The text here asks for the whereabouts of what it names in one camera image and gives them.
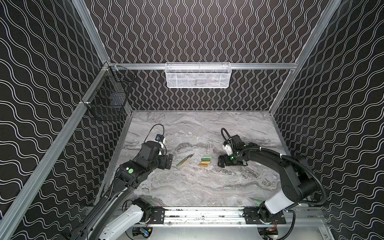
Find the aluminium left horizontal rail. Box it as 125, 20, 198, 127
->
1, 63, 109, 240

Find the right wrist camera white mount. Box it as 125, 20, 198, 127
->
223, 135, 244, 156

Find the aluminium corner frame post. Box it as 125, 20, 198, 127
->
73, 0, 111, 63
269, 0, 342, 116

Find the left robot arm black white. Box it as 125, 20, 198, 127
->
58, 141, 173, 240

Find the aluminium back horizontal rail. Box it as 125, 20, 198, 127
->
110, 62, 298, 71

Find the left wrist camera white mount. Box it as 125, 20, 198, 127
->
155, 134, 167, 156

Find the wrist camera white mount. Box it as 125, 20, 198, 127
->
155, 134, 167, 156
223, 135, 244, 156

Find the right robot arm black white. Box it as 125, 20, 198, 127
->
218, 142, 327, 223

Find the green pen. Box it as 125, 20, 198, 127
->
177, 154, 194, 167

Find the aluminium corner frame post right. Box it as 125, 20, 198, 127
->
269, 0, 342, 116

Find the white wire mesh basket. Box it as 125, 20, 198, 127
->
165, 66, 232, 89

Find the aluminium corner frame post left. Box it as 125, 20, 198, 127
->
73, 0, 111, 63

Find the black wire basket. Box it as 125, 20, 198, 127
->
83, 62, 137, 123

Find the aluminium horizontal rail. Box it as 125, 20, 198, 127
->
110, 62, 298, 71
1, 63, 109, 240

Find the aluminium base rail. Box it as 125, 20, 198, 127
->
83, 205, 328, 229

